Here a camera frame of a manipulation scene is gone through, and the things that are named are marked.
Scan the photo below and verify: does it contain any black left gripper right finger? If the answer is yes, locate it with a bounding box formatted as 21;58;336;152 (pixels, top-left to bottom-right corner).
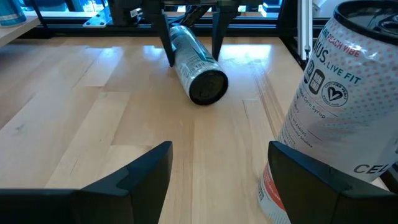
267;141;398;224

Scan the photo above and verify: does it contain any teal blue Celsius can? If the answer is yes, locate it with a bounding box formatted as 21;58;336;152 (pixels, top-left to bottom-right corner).
0;0;27;27

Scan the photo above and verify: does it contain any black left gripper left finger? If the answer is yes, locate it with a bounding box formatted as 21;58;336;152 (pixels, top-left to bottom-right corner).
0;141;174;224

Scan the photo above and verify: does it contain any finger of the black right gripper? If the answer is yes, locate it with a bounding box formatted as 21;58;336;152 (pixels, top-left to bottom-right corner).
151;7;176;68
211;6;240;62

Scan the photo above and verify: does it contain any Celsius Peach Vibe can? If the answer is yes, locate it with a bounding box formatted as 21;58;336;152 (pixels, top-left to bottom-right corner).
257;0;398;224

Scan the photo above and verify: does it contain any silver aluminium post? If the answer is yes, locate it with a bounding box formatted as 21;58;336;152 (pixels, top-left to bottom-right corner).
297;0;313;60

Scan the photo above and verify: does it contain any silver Celsius can black lid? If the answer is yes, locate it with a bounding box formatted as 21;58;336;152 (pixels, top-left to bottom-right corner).
169;24;229;106

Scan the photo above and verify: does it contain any black aluminium table frame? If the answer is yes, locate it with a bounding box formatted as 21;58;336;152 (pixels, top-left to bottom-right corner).
24;0;315;71

